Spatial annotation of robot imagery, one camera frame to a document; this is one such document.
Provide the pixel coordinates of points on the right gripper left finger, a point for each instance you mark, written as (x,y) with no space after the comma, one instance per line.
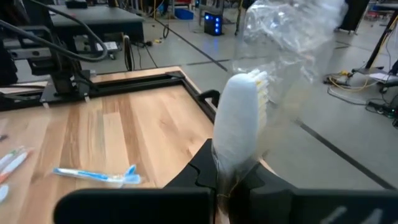
(130,205)

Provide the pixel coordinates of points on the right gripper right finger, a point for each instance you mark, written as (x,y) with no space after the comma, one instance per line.
(311,208)

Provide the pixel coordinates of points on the orange toothbrush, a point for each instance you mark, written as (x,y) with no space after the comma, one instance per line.
(15,163)

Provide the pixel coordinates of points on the green toothbrush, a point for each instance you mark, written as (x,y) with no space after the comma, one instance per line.
(9,155)

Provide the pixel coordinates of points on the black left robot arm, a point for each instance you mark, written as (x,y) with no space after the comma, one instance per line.
(59,71)

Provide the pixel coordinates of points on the black arched table clamp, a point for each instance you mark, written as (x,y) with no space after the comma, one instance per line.
(211,93)

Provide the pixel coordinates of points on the black stand leg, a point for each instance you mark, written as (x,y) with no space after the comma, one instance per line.
(381,42)

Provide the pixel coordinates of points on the grey work table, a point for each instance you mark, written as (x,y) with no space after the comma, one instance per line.
(93,18)

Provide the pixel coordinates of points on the computer tower with blue lights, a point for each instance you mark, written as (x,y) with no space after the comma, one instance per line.
(213,25)

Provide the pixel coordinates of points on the blue plastic bin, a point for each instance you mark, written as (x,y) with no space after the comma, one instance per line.
(184,14)

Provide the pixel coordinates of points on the black rolling cabinet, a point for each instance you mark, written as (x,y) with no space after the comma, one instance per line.
(354,14)

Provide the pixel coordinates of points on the black table frame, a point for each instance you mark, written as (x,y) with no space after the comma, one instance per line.
(140,85)

